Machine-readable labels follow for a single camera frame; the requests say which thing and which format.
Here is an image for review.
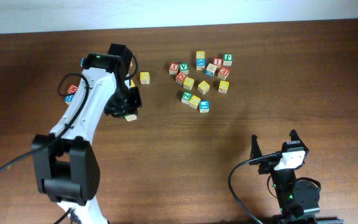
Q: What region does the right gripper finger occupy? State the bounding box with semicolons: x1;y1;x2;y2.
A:
288;129;308;152
249;134;262;165

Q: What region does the green letter R block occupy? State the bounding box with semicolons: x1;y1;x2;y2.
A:
124;114;137;122

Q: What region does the yellow letter S block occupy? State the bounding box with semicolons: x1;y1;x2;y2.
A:
140;72;150;85

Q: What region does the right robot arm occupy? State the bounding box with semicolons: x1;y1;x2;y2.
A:
250;129;344;223

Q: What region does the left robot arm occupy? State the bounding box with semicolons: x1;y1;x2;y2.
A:
31;44;142;223

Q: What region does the red letter M block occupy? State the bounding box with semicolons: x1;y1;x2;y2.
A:
67;85;78;95

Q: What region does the blue letter H block upper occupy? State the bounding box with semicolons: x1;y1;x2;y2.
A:
65;95;74;105

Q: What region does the red letter Y block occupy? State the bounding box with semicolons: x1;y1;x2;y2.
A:
168;63;180;75

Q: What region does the red letter Q block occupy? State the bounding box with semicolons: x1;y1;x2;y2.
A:
175;72;187;86

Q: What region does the green letter Z block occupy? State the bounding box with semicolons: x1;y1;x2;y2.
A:
181;91;193;105

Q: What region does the yellow block beside Q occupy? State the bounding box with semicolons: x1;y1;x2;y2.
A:
183;77;195;90

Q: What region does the green letter V block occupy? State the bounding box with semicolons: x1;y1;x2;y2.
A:
179;63;189;75

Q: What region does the yellow letter G block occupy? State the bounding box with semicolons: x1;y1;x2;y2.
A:
189;95;201;109

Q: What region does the blue letter L block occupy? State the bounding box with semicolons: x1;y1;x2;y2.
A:
199;100;210;113

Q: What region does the yellow block right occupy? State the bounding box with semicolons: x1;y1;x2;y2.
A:
218;80;229;93

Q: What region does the blue letter X block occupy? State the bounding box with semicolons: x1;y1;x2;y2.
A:
196;58;206;70

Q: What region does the red letter E block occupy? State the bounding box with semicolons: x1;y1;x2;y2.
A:
218;67;230;80

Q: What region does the yellow block top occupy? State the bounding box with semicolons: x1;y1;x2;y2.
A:
196;51;205;59

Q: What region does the wooden block blue side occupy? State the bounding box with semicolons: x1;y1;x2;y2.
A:
205;63;217;77

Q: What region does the green letter J block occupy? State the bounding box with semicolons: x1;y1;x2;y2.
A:
223;54;233;66

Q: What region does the red letter I block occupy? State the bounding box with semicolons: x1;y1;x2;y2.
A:
213;58;223;68

